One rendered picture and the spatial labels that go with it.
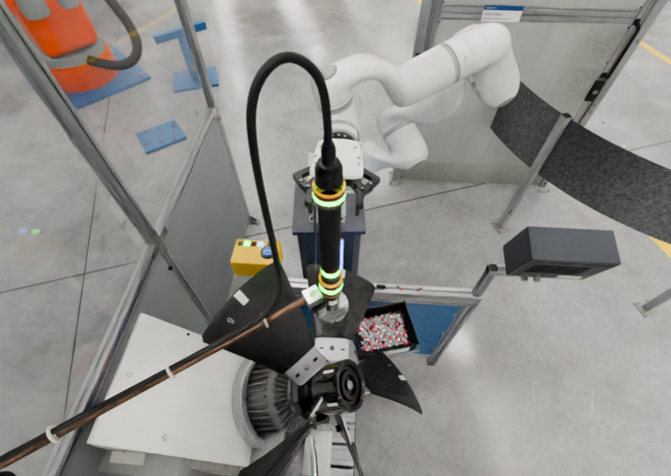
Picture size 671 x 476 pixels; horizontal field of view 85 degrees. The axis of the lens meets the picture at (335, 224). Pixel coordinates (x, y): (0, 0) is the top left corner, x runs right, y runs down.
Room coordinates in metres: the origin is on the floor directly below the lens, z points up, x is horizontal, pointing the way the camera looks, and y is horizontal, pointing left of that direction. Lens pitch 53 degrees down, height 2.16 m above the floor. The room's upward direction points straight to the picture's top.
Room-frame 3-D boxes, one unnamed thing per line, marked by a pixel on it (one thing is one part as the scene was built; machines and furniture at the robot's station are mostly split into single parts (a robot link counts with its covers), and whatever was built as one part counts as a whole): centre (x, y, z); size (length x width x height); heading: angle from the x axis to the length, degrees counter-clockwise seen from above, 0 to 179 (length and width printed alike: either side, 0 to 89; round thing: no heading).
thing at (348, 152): (0.53, 0.00, 1.65); 0.11 x 0.10 x 0.07; 177
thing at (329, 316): (0.32, 0.02, 1.50); 0.09 x 0.07 x 0.10; 121
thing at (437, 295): (0.68, -0.11, 0.82); 0.90 x 0.04 x 0.08; 86
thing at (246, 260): (0.71, 0.28, 1.02); 0.16 x 0.10 x 0.11; 86
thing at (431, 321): (0.68, -0.11, 0.45); 0.82 x 0.02 x 0.66; 86
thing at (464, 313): (0.65, -0.54, 0.39); 0.04 x 0.04 x 0.78; 86
